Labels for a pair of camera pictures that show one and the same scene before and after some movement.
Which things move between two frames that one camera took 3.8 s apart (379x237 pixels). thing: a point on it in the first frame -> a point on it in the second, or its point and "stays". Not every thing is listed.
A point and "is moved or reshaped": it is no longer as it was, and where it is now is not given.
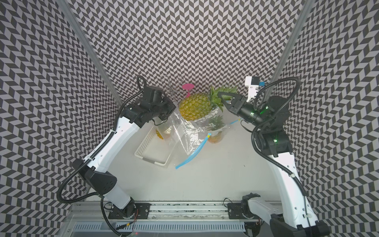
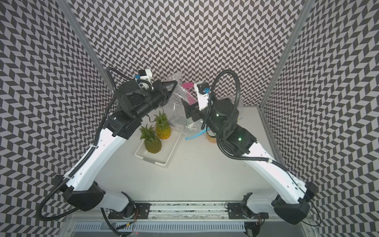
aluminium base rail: x=198 y=211 stays
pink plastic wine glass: x=188 y=86 stays
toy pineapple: x=196 y=106 is moved or reshaped
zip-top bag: x=216 y=127 is moved or reshaped
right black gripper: x=237 y=103 -> x=193 y=109
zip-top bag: x=184 y=136 -> x=176 y=113
